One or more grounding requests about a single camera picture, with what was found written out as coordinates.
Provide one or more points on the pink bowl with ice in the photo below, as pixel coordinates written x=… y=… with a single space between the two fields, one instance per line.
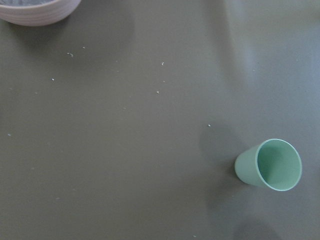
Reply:
x=38 y=15

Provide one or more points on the mint green cup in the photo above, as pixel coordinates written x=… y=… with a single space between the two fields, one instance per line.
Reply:
x=273 y=164

